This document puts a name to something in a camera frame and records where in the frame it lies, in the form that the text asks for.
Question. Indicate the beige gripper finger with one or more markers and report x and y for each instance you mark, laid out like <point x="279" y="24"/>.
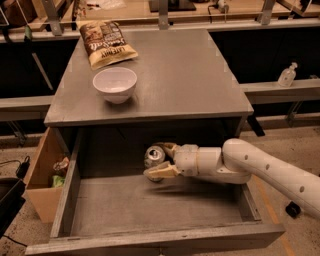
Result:
<point x="162" y="171"/>
<point x="169" y="148"/>

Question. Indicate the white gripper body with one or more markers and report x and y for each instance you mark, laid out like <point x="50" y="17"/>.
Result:
<point x="186" y="158"/>

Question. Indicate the silver 7up soda can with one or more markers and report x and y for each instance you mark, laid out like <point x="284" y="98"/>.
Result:
<point x="153" y="157"/>

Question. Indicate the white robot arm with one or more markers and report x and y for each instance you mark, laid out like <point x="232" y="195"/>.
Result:
<point x="234" y="162"/>

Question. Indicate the grey open top drawer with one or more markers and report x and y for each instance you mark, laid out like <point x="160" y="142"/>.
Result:
<point x="109" y="208"/>

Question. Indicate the grey wooden cabinet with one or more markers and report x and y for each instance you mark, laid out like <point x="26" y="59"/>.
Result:
<point x="181" y="75"/>

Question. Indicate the white ceramic bowl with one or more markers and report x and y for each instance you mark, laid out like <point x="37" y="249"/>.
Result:
<point x="116" y="84"/>

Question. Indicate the crumpled snack wrapper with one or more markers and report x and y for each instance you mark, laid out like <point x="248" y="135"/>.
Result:
<point x="60" y="168"/>

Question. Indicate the green wrapper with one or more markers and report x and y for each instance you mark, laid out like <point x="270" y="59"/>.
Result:
<point x="57" y="181"/>

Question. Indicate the cardboard box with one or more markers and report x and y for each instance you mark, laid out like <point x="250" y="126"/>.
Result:
<point x="45" y="164"/>

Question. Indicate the brown chip bag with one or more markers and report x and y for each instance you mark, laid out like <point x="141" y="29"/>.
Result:
<point x="105" y="44"/>

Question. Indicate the clear sanitizer pump bottle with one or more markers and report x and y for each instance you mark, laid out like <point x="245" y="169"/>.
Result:
<point x="288" y="75"/>

